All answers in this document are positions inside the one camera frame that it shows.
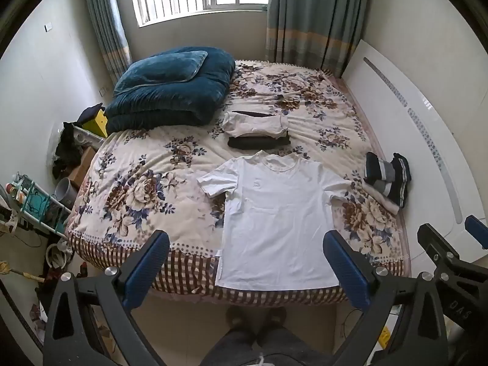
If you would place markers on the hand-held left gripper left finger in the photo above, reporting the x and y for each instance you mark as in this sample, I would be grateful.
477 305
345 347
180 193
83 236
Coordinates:
146 270

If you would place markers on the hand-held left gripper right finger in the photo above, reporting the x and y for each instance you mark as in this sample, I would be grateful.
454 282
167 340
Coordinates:
345 270

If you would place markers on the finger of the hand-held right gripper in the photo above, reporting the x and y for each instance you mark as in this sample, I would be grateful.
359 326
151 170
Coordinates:
478 228
438 247

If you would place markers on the white t-shirt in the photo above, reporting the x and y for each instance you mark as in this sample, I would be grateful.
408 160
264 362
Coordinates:
278 217

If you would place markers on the folded dark striped clothes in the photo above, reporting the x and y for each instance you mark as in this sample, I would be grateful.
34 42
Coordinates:
387 175

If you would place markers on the black clothes heap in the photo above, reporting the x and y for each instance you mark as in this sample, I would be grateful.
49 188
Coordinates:
66 148

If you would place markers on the folded cream cloth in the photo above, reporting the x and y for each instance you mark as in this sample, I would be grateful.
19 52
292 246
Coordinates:
383 198

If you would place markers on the person's dark shoe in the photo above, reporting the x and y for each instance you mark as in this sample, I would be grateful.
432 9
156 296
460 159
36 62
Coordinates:
275 318
239 320

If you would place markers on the floral bed blanket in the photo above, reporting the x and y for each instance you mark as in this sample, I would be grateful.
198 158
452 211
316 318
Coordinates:
152 183

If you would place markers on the person's grey pants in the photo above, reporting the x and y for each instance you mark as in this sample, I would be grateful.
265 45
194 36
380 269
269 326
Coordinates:
267 347

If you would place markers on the grey bucket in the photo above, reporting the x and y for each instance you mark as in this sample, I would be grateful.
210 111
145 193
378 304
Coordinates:
66 192

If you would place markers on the cardboard box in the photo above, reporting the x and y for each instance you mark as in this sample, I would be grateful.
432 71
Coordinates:
81 167

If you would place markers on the white headboard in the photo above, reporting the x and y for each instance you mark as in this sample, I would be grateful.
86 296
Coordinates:
411 122

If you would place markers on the folded black garment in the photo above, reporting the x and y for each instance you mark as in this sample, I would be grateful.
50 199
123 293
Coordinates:
259 143

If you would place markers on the yellow box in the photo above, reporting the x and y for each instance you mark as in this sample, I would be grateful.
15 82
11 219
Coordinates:
97 124

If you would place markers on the dark navy cloth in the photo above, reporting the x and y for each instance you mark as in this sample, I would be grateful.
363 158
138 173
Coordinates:
90 111

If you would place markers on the folded beige garment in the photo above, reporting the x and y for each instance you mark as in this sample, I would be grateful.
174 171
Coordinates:
255 124

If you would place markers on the teal folded quilt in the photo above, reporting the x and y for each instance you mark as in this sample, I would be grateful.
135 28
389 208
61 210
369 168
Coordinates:
171 99

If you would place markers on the teal pillow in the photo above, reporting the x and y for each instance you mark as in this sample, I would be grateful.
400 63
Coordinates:
160 70

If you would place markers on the narrow teal curtain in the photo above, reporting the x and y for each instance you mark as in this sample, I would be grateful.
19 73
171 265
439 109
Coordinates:
108 26

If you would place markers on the wide teal curtain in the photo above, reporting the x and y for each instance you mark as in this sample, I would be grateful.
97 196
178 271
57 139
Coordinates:
316 19

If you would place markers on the white plastic frame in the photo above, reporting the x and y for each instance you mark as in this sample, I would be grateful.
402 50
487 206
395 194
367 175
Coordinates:
89 135

